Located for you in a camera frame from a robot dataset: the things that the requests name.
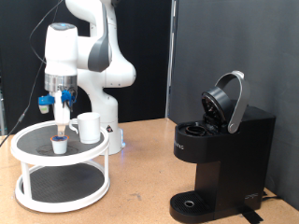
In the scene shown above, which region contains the grey metal vertical pole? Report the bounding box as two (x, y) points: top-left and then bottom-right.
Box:
(164, 0), (178, 119)

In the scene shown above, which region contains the black power cord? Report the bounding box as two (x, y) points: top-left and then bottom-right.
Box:
(261, 189), (282, 201)

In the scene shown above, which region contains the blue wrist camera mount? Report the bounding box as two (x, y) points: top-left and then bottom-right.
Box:
(37, 94), (56, 115)

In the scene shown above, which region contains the white ceramic mug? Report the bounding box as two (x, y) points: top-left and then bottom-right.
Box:
(68, 112), (102, 145)

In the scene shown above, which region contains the black Keurig coffee machine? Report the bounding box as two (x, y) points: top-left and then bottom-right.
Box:
(168, 70), (277, 224)

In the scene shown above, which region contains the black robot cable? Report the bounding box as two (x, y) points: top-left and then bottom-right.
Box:
(0, 0), (64, 147)

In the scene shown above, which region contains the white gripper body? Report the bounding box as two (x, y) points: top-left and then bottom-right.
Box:
(51, 90), (72, 126)

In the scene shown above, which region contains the black tape strip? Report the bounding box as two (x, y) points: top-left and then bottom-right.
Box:
(238, 209), (264, 224)

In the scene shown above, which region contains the black backdrop curtain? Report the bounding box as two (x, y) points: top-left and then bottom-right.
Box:
(0, 0), (173, 136)

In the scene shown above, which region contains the blue cable clip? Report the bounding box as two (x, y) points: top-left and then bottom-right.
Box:
(60, 89), (78, 109)

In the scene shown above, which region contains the grey backdrop fabric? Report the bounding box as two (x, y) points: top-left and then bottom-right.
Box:
(168, 0), (299, 211)

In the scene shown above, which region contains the K-cup coffee pod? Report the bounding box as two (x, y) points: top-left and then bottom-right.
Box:
(50, 134), (70, 155)

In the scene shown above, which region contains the white two-tier turntable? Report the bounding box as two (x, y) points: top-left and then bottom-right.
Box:
(9, 119), (111, 214)

